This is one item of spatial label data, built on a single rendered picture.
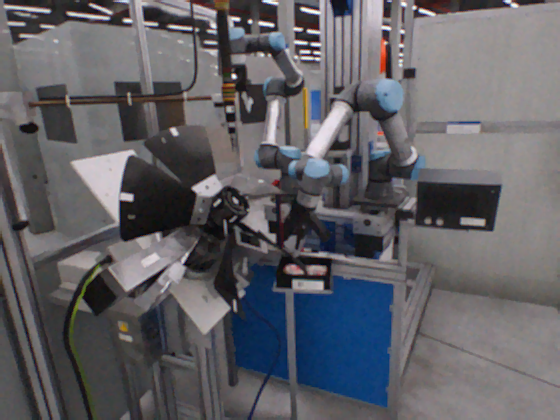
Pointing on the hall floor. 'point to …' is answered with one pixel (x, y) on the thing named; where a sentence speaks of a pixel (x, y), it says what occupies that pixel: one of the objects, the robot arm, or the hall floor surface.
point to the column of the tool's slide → (30, 317)
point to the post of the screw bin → (292, 355)
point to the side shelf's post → (131, 391)
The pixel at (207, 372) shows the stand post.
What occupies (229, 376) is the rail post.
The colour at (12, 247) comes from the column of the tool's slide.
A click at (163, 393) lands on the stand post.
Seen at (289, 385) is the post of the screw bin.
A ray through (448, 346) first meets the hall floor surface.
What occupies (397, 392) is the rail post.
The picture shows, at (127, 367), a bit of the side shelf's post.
